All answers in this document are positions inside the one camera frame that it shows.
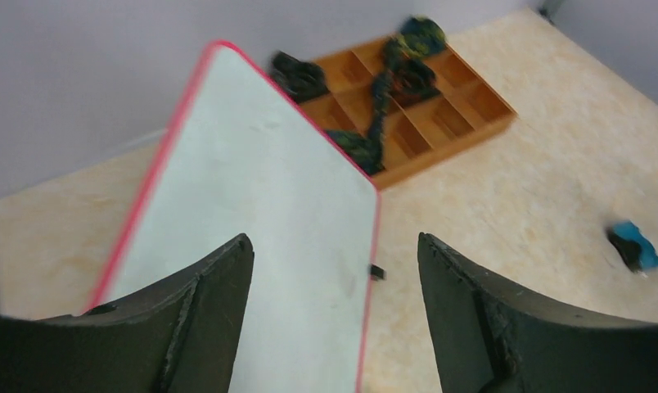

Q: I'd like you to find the blue eraser sponge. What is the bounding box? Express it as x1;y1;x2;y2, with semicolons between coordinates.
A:
605;220;658;273

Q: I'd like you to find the orange wooden compartment tray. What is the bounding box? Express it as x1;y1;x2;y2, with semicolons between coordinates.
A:
301;37;517;190

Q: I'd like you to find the black rolled cloth left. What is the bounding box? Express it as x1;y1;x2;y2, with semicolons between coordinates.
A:
269;51;329;104

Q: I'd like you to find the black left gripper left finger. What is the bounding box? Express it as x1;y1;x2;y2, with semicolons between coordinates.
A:
0;234;255;392

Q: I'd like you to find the dark rolled cloth right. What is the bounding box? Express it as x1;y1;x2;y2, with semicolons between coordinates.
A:
395;16;447;58

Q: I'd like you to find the white whiteboard with red rim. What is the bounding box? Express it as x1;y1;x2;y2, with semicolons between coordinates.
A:
90;40;381;392

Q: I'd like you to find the black whiteboard clip upper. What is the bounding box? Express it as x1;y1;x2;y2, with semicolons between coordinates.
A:
370;264;386;281

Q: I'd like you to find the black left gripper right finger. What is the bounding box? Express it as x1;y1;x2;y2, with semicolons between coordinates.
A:
417;233;658;392

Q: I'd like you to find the dark patterned long cloth strip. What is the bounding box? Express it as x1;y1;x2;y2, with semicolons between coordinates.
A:
324;53;439;176

